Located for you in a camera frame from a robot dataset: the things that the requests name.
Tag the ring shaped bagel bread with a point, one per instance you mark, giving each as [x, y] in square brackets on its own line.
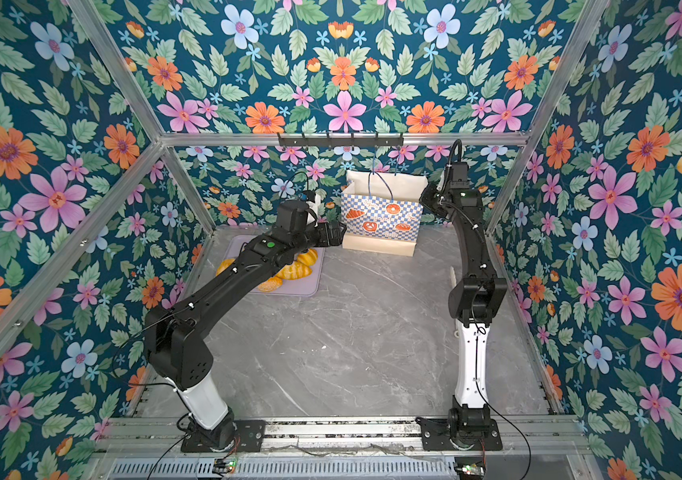
[226, 264]

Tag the black hook rail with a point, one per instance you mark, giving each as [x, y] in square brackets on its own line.
[328, 140]

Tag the large striped croissant bread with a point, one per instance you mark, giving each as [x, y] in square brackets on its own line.
[294, 271]

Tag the small yellow striped bun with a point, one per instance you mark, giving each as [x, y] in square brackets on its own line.
[308, 258]

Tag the blue checkered paper bag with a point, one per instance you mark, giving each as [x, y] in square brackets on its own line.
[382, 212]

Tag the sesame coated bread roll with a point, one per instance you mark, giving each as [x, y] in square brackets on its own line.
[270, 285]

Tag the lilac plastic tray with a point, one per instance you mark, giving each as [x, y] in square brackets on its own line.
[305, 287]

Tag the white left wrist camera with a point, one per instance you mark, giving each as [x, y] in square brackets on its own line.
[313, 201]

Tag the aluminium frame profile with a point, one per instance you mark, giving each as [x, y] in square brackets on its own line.
[19, 312]

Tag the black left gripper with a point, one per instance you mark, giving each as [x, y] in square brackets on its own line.
[328, 238]

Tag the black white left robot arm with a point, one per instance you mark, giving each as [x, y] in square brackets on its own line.
[174, 337]

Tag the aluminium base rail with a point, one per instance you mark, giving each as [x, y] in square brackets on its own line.
[399, 447]

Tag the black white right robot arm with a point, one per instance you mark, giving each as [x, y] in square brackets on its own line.
[473, 303]

